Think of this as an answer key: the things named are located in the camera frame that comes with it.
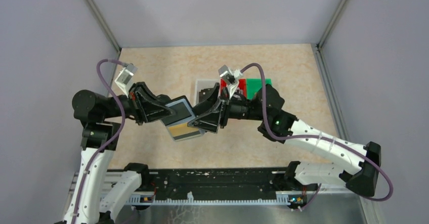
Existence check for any gold card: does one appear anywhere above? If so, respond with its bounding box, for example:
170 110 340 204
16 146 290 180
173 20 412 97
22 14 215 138
167 122 201 141

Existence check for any black leather card holder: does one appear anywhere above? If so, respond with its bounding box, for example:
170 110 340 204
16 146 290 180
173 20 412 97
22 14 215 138
161 96 196 128

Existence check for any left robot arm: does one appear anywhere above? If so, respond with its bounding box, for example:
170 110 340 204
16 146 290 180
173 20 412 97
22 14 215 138
61 82 174 223

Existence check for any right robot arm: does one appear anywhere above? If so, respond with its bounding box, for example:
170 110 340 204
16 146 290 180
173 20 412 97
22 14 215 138
188 83 381 198

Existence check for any white plastic bin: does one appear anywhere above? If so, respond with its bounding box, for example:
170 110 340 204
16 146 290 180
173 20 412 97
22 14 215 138
194 79 220 105

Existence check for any red plastic bin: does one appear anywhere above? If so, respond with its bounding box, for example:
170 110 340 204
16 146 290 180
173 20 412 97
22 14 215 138
220 79 247 99

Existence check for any green plastic bin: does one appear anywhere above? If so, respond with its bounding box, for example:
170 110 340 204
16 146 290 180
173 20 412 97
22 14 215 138
246 78 263 100

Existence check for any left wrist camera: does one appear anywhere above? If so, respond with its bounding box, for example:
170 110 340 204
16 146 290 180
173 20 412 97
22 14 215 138
114 64 138 95

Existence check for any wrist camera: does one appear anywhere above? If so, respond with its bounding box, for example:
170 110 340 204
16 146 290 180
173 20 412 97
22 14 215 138
114 64 138 95
218 65 243 99

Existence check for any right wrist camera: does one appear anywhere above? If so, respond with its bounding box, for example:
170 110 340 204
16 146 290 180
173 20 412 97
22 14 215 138
218 65 243 99

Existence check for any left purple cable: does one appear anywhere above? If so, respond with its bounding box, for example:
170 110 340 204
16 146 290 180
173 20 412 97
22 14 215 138
70 59 130 224

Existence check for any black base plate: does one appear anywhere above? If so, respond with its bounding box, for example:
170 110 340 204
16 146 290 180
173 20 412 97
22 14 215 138
119 167 318 201

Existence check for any aluminium frame rail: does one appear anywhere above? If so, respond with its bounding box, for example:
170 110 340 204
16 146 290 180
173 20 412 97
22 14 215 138
68 170 373 206

